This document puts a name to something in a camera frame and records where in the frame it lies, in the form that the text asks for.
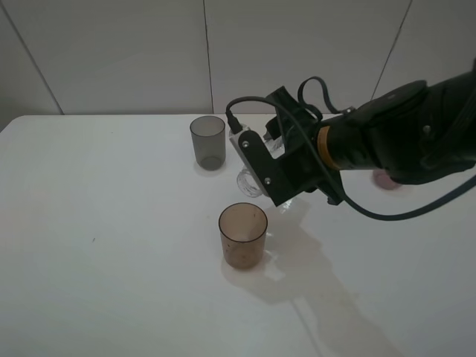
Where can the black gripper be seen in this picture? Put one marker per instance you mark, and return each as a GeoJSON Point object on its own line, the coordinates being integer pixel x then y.
{"type": "Point", "coordinates": [296, 125]}

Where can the clear plastic bottle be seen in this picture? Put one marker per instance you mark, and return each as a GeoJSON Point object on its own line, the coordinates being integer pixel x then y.
{"type": "Point", "coordinates": [253, 182]}

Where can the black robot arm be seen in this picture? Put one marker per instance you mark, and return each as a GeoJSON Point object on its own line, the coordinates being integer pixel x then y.
{"type": "Point", "coordinates": [416, 134]}

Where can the grey translucent cup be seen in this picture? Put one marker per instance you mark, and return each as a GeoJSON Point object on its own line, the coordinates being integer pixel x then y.
{"type": "Point", "coordinates": [208, 137]}

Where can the pink translucent cup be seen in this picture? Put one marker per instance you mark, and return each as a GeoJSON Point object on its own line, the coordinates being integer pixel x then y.
{"type": "Point", "coordinates": [382, 180]}

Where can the brown translucent cup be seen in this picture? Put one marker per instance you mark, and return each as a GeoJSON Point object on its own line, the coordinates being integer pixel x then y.
{"type": "Point", "coordinates": [243, 227]}

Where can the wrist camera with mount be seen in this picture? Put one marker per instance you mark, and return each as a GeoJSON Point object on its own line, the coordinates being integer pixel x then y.
{"type": "Point", "coordinates": [264, 167]}

